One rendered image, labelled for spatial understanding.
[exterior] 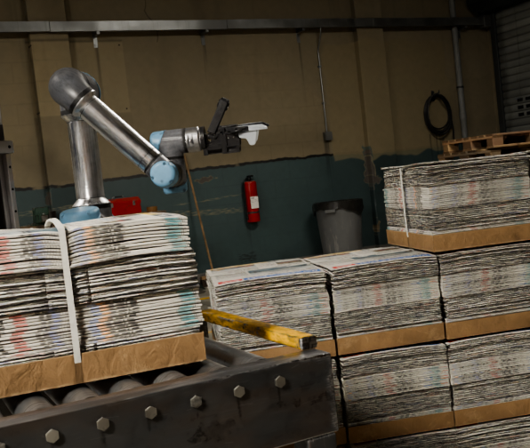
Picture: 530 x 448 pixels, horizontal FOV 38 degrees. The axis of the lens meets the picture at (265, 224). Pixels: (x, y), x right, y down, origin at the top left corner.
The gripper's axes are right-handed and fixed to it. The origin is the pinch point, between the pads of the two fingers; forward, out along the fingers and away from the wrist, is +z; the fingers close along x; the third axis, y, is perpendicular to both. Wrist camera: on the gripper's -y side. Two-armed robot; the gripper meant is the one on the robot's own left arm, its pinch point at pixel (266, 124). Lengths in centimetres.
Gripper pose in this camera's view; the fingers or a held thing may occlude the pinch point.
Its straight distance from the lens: 237.0
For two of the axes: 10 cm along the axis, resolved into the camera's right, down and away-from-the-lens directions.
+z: 9.9, -1.1, -0.6
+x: -0.4, 1.9, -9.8
